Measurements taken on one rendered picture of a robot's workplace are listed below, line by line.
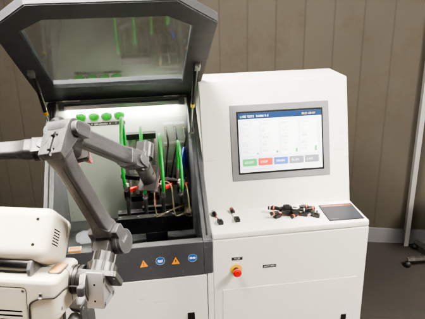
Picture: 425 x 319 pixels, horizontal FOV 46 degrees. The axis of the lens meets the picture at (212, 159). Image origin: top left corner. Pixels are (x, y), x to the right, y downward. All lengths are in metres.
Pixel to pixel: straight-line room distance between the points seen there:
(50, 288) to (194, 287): 0.92
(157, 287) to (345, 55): 2.20
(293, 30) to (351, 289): 1.92
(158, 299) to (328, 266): 0.77
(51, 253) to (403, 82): 2.90
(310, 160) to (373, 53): 1.51
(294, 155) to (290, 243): 0.42
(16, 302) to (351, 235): 1.43
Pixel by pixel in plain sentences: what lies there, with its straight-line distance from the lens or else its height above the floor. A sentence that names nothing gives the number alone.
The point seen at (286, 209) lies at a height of 1.02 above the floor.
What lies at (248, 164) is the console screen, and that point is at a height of 1.18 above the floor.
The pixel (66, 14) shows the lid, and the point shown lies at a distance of 1.66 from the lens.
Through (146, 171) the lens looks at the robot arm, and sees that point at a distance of 1.77.
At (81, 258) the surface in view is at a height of 0.92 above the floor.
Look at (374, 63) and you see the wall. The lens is 3.73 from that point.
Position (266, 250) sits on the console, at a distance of 2.21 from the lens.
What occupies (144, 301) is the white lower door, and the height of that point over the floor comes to 0.68.
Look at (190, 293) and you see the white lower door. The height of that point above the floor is 0.70.
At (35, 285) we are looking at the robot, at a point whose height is 1.22.
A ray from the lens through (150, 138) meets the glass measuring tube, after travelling 2.46.
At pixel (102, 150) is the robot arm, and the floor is 1.51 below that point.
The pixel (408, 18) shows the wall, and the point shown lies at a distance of 3.74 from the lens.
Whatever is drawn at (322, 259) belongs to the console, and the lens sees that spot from 2.32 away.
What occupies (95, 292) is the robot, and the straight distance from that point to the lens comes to 1.49.
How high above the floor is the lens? 2.00
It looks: 20 degrees down
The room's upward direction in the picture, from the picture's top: 1 degrees counter-clockwise
